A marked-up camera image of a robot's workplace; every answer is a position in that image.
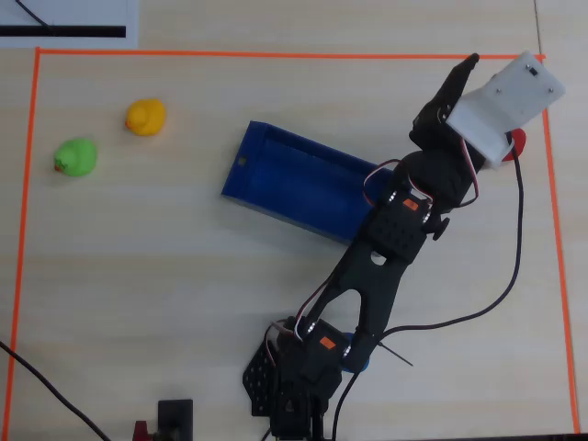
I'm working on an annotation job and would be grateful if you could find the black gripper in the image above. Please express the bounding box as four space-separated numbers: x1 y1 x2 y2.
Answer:
408 51 489 175

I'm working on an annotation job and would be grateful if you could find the red rubber duck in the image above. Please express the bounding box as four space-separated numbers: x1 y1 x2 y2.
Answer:
500 129 528 163

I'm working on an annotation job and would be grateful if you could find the blue plastic bin box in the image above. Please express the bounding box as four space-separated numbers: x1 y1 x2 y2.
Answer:
220 119 396 244

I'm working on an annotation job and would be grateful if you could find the yellow rubber duck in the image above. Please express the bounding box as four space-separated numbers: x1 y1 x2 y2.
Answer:
124 98 166 137

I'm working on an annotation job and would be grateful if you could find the green rubber duck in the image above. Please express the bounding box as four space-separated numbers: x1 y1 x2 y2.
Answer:
53 137 98 178

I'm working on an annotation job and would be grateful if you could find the orange tape strip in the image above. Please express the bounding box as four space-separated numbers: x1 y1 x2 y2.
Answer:
5 47 42 441
35 47 547 61
541 54 581 435

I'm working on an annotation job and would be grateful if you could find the white paper with black bar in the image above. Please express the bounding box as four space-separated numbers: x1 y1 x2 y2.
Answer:
0 0 140 49

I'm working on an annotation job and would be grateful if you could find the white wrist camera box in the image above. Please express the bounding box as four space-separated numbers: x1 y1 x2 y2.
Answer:
445 51 567 170

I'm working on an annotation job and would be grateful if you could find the white red servo wire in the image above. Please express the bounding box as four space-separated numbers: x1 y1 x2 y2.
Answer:
268 279 332 344
362 158 401 209
448 140 481 209

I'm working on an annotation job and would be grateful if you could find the thin black cable tie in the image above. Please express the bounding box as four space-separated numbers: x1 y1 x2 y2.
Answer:
379 340 414 368

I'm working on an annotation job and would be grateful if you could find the black camera stand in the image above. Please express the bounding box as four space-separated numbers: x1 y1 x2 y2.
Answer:
157 398 195 441

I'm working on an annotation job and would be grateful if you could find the long black cable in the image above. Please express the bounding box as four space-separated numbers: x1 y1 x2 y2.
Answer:
0 340 114 441

